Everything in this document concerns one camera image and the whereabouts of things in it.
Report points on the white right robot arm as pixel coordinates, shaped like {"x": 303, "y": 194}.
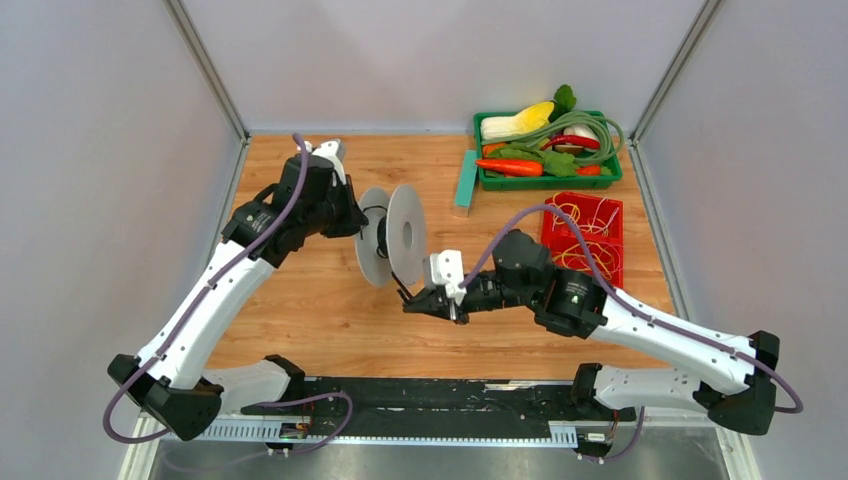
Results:
{"x": 721, "y": 375}

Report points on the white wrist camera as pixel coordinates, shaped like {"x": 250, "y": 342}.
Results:
{"x": 445, "y": 269}
{"x": 334, "y": 150}

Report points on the toy napa cabbage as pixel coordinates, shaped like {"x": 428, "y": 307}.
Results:
{"x": 526, "y": 121}

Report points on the teal rectangular box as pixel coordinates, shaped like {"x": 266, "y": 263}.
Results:
{"x": 465, "y": 188}

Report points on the green toy leafy sprig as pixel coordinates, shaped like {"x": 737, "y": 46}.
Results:
{"x": 564, "y": 101}

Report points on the small orange toy carrot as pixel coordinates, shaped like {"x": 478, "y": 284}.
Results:
{"x": 590, "y": 170}

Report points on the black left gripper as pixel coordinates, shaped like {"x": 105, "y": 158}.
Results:
{"x": 353, "y": 218}

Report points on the white toy mushroom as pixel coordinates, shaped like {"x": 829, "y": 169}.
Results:
{"x": 579, "y": 129}

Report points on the red plastic cable bin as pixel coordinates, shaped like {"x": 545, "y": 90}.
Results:
{"x": 600, "y": 221}

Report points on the green plastic vegetable tray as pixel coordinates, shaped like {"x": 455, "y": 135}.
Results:
{"x": 612, "y": 172}

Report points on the red toy chili pepper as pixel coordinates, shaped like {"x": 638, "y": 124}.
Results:
{"x": 575, "y": 141}

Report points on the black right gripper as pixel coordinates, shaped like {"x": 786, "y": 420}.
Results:
{"x": 429, "y": 302}

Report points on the green toy lettuce leaf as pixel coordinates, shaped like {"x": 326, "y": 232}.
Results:
{"x": 555, "y": 164}

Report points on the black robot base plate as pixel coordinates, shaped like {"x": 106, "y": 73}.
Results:
{"x": 416, "y": 408}

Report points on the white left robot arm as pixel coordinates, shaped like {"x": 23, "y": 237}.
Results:
{"x": 168, "y": 378}

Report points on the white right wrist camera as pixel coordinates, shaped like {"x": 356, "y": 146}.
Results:
{"x": 445, "y": 269}

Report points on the green toy long beans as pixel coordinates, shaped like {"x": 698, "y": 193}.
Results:
{"x": 594, "y": 120}

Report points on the white perforated cable spool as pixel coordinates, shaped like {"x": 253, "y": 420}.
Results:
{"x": 394, "y": 243}

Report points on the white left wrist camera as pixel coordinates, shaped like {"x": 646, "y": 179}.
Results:
{"x": 334, "y": 150}

